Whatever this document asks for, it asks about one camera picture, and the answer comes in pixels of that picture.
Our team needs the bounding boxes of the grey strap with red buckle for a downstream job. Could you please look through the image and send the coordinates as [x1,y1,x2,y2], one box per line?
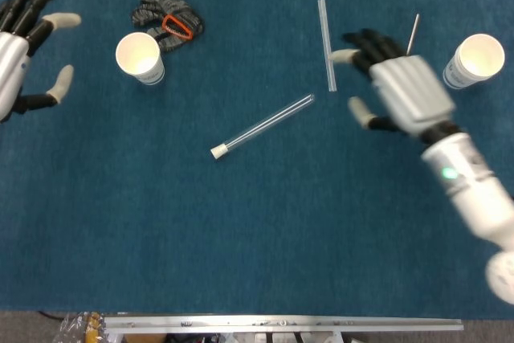
[130,0,206,54]

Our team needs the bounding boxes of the aluminium frame rail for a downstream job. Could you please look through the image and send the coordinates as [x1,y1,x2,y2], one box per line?
[104,316,465,334]

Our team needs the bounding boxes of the single white paper cup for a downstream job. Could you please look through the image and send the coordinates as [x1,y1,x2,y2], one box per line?
[115,31,165,86]

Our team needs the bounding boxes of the teal table cloth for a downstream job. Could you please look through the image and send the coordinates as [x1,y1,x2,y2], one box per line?
[0,0,514,319]

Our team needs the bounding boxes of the clear glass rod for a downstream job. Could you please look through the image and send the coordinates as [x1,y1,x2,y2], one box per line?
[316,0,338,93]

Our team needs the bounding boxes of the right white paper cup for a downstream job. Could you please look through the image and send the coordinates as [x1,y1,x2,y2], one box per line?
[443,33,506,90]

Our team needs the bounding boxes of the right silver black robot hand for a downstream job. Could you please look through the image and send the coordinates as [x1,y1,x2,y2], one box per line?
[328,28,463,145]

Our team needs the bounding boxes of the clear plastic bag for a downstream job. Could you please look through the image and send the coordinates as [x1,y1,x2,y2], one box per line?
[59,311,108,343]

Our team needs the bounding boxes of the clear glass test tube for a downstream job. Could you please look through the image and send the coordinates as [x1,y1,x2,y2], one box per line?
[220,92,316,152]

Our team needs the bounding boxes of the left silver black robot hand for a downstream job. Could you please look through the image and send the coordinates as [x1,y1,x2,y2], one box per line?
[0,0,83,123]

